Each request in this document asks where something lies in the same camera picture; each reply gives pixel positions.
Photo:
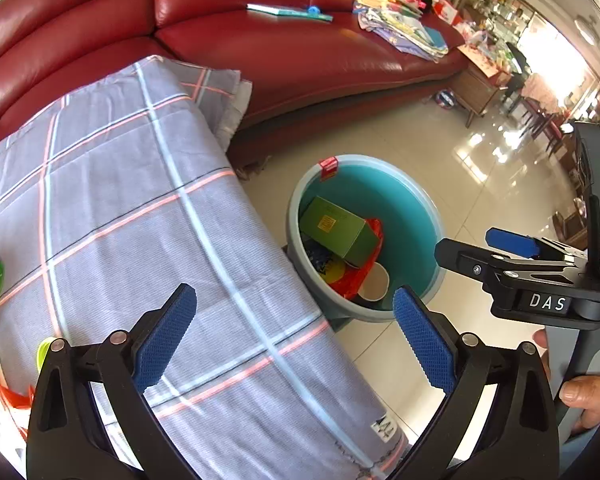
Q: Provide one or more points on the dining table with pink cloth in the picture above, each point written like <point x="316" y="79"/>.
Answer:
<point x="547" y="100"/>

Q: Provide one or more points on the green cardboard box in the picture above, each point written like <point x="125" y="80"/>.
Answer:
<point x="335" y="235"/>

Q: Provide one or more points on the folded printed cloths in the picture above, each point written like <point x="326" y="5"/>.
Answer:
<point x="405" y="35"/>

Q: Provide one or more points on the round ceiling light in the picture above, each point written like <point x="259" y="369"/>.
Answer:
<point x="587" y="30"/>

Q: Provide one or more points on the thin teal book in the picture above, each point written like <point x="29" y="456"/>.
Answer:
<point x="285" y="12"/>

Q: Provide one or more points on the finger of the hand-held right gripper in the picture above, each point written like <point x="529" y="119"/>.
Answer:
<point x="512" y="242"/>
<point x="465" y="257"/>

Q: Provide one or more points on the red leather sofa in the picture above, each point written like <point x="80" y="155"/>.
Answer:
<point x="280" y="60"/>

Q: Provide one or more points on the grey plaid cloth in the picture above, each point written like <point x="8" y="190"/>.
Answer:
<point x="130" y="210"/>

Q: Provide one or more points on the red and white wrapper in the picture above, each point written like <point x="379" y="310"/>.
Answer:
<point x="5" y="405"/>

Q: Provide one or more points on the red bucket tag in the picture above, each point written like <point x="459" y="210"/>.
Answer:
<point x="328" y="168"/>

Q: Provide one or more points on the red paper cup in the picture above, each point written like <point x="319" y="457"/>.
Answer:
<point x="375" y="282"/>

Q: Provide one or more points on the wooden side table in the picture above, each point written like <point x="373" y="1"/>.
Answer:
<point x="480" y="85"/>

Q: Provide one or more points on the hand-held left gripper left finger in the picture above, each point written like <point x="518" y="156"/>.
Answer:
<point x="165" y="335"/>

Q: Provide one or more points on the red snack bag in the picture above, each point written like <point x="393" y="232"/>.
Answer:
<point x="355" y="282"/>

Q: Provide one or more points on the blue and white ball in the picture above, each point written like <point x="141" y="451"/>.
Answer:
<point x="444" y="99"/>

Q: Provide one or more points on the glass display cabinet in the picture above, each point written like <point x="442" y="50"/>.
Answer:
<point x="505" y="10"/>

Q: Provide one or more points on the teal plastic bucket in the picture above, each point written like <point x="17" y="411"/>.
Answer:
<point x="410" y="220"/>

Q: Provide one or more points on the red gift box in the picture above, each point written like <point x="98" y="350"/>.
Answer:
<point x="447" y="9"/>

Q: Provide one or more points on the person's right hand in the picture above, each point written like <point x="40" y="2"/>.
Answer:
<point x="590" y="395"/>

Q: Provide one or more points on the dark blue wrapper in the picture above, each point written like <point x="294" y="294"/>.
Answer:
<point x="319" y="257"/>

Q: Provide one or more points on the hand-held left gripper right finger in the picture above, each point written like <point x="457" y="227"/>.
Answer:
<point x="425" y="345"/>

